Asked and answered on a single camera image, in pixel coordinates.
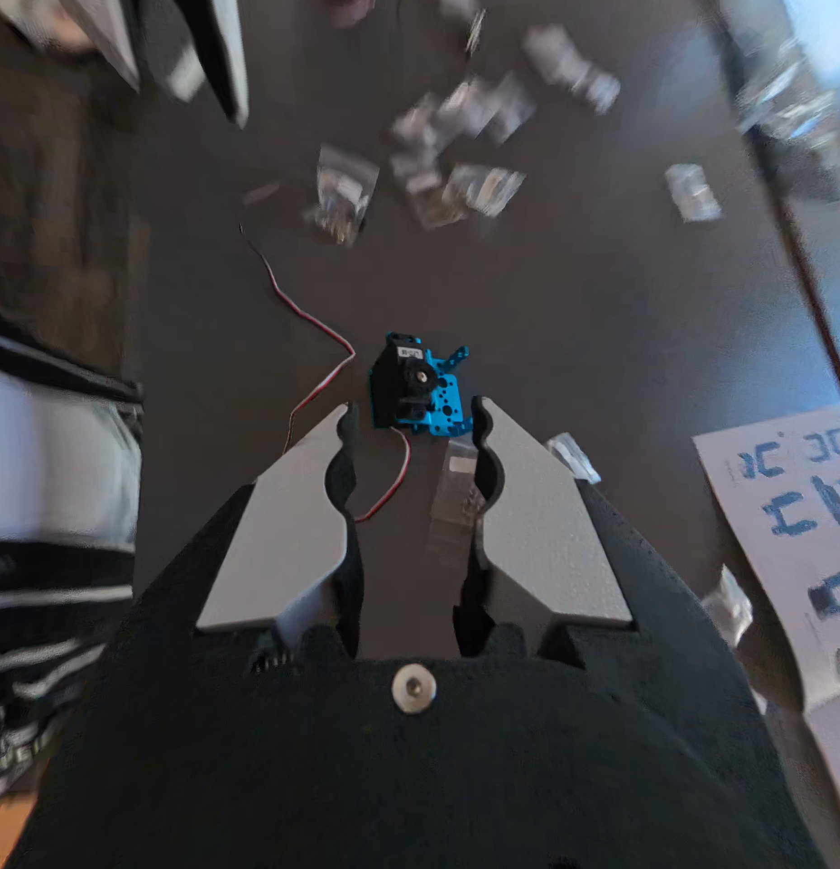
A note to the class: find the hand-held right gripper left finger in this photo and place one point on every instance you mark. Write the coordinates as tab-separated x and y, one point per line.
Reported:
284	543

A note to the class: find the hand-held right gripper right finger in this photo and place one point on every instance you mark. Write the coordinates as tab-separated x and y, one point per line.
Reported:
549	543

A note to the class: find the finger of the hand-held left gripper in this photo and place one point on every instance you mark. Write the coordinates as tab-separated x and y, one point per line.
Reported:
114	34
229	61

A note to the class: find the black servo with blue bracket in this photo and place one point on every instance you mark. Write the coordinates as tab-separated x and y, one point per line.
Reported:
399	380

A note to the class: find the dark grey desk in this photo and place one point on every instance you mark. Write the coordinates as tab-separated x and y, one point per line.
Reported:
596	305

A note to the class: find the clear bag of dark screws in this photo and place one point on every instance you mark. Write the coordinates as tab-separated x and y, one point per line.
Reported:
572	458

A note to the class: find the flat clear bag white label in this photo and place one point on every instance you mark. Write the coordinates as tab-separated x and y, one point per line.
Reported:
454	502

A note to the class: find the cluster of clear screw bags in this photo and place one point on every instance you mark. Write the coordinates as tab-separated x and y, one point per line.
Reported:
342	183

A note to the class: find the crumpled clear parts bag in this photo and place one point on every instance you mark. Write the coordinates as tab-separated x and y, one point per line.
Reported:
729	604

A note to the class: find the white blue instruction manual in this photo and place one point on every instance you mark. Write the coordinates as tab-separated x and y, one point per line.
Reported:
746	577

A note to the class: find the person's white undershirt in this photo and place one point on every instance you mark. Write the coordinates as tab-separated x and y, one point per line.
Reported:
53	461

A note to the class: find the long clear plastic bag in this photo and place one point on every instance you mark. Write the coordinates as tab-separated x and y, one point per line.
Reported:
569	68

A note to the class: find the small clear plastic bag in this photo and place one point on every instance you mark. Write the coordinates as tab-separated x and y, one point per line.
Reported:
691	193

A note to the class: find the heap of clear plastic wrappers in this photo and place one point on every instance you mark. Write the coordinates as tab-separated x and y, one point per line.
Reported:
786	102

